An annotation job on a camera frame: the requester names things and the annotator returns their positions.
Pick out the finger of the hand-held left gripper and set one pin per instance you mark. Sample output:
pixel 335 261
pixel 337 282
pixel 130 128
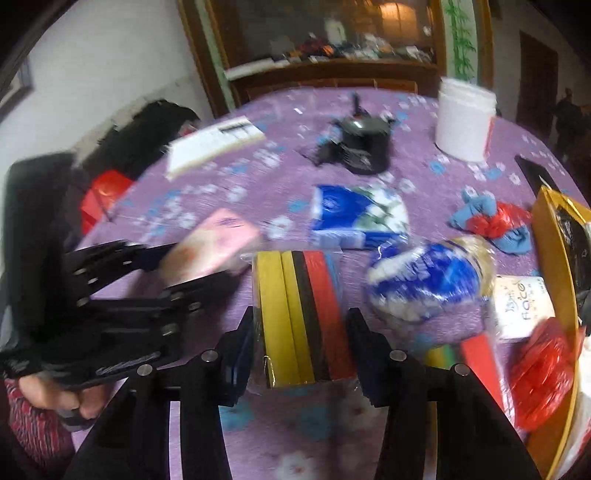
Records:
pixel 147 258
pixel 203 288

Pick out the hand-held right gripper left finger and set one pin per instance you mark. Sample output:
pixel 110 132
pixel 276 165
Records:
pixel 240 355

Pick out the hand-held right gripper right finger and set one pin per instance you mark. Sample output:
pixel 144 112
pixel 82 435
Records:
pixel 364 355

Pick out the pink tissue pack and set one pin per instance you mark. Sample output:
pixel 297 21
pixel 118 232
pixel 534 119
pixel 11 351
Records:
pixel 207 244

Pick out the yellow black red sponge pack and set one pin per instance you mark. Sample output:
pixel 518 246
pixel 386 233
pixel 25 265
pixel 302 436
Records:
pixel 295 314

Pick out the blue white round plastic bag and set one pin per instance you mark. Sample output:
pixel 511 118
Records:
pixel 425 277

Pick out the green yellow red sponge pack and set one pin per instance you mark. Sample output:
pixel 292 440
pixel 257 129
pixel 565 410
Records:
pixel 480 355

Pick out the blue white tissue pack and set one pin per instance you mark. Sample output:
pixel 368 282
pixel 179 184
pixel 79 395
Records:
pixel 351 212

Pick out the white facial tissue pack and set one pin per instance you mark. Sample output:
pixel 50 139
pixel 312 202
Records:
pixel 521 304

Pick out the person's left forearm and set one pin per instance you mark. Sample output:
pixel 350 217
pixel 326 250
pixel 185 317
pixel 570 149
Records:
pixel 32 434

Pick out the person's left hand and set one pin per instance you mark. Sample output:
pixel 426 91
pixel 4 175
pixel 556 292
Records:
pixel 46 394

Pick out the red paper bag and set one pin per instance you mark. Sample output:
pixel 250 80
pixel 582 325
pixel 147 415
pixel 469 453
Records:
pixel 106 194

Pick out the paper notebook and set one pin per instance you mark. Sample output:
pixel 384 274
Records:
pixel 203 143

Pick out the purple floral tablecloth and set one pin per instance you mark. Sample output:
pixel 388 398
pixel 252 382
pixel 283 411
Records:
pixel 286 184

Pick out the black pen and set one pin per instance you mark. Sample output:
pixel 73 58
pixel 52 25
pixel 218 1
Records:
pixel 235 127

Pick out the red plastic bag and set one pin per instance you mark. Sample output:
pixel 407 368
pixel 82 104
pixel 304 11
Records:
pixel 540 378

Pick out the black cylindrical motor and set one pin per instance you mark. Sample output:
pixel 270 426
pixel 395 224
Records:
pixel 364 147

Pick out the black plastic bag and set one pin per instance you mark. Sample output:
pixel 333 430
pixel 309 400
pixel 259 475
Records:
pixel 570 230

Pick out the wooden display counter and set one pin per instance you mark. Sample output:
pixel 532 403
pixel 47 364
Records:
pixel 323 74

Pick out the black flat phone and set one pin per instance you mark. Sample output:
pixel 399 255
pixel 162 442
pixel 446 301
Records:
pixel 535 170

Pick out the white plastic jar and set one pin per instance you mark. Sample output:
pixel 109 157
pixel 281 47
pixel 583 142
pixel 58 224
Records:
pixel 464 120

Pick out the pile of assorted clutter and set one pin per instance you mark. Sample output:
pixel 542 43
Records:
pixel 346 46

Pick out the brown wooden door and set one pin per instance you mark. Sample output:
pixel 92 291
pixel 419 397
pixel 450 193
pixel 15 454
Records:
pixel 535 78

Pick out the framed wall picture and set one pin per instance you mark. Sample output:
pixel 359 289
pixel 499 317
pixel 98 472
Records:
pixel 21 87

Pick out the green bamboo wall painting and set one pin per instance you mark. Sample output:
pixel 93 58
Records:
pixel 461 46

